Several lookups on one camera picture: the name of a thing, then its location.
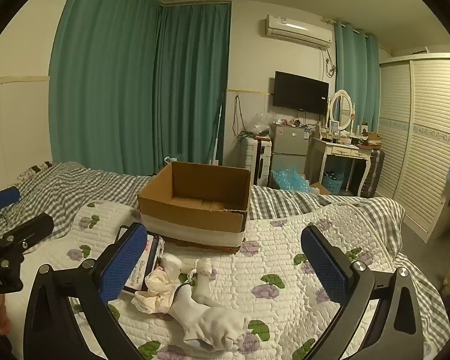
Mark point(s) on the white louvred wardrobe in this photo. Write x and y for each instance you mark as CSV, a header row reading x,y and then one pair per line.
x,y
420,138

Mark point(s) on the blue bubble wrap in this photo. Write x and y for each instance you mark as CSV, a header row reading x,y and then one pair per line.
x,y
288,180

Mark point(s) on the small white balled sock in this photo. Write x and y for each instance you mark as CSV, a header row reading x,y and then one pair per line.
x,y
171,265

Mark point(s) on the dark suitcase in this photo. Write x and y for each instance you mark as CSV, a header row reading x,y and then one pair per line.
x,y
373,172

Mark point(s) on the grey mini fridge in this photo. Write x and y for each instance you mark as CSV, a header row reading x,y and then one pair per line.
x,y
289,142

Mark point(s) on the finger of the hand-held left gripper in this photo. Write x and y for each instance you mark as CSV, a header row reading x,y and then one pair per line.
x,y
30,228
2,197

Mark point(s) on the patterned brown pillow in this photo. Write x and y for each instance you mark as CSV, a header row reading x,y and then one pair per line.
x,y
33,168

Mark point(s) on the white dressing table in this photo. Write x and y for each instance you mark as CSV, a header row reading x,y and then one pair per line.
x,y
341,152

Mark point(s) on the clear plastic bag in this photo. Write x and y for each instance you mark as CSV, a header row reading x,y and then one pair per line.
x,y
260,122

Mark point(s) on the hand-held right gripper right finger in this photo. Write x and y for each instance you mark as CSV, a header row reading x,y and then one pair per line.
x,y
322,266

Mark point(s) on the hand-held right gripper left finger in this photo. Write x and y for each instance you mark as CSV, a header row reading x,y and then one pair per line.
x,y
124,258

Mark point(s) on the large white sock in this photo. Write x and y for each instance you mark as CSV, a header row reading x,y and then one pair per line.
x,y
213,326

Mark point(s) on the white labelled wipes packet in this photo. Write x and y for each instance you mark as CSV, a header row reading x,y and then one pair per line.
x,y
147,266

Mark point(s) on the small white baby sock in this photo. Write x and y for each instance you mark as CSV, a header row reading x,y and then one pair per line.
x,y
202,279

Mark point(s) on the cream lace-trimmed sock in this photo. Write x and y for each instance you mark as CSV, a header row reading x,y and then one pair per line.
x,y
155,288

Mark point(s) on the white suitcase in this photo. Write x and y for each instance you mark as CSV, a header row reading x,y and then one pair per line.
x,y
253,161

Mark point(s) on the white air conditioner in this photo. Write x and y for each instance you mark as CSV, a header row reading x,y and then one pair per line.
x,y
296,30

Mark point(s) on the blue plastic basket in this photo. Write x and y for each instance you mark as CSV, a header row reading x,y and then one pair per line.
x,y
332,184

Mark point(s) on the narrow green window curtain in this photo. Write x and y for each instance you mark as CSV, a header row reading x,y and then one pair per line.
x,y
356,82

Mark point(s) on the floral quilted bedspread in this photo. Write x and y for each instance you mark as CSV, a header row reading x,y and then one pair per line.
x,y
97,186

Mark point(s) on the white mop pole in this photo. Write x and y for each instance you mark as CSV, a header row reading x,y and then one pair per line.
x,y
219,131

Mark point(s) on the white floral quilt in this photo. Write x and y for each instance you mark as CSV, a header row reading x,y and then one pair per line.
x,y
277,255

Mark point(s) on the cardboard box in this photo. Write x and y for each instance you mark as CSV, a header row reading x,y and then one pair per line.
x,y
195,219

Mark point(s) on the black wall television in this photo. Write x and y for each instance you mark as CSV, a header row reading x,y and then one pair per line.
x,y
300,92

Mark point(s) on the wide green curtain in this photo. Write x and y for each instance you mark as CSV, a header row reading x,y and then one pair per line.
x,y
105,82

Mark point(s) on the white oval vanity mirror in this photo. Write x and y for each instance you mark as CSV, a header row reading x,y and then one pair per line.
x,y
341,110

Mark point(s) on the green corner curtain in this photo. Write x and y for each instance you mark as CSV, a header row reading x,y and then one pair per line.
x,y
191,90

